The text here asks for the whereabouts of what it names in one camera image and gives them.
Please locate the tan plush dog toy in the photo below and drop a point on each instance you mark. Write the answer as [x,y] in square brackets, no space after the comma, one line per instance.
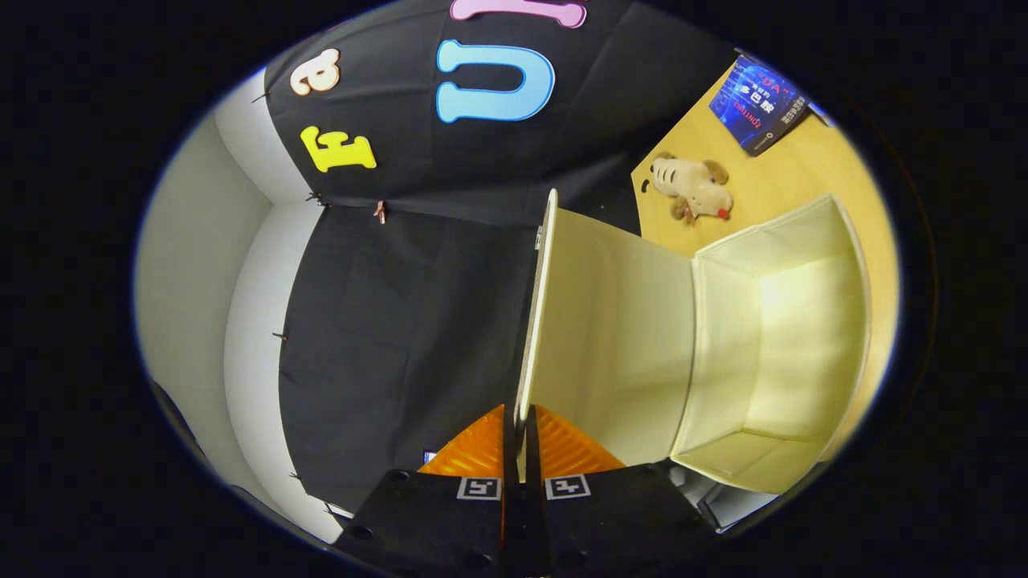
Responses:
[695,189]

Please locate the blue hardcover book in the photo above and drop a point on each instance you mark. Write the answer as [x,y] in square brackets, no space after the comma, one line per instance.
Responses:
[759,104]

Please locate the beige fabric storage box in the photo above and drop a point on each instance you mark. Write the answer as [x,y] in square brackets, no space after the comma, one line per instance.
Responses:
[626,345]

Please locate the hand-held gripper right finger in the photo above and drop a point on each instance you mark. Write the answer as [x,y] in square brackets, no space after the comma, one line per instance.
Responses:
[602,514]

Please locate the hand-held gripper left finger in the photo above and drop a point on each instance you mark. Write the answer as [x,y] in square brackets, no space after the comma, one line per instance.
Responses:
[450,522]

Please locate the black backdrop cloth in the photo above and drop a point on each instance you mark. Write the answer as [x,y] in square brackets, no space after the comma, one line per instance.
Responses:
[401,321]

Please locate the copper cloth clip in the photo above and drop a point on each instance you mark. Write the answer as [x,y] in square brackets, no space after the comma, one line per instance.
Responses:
[379,212]

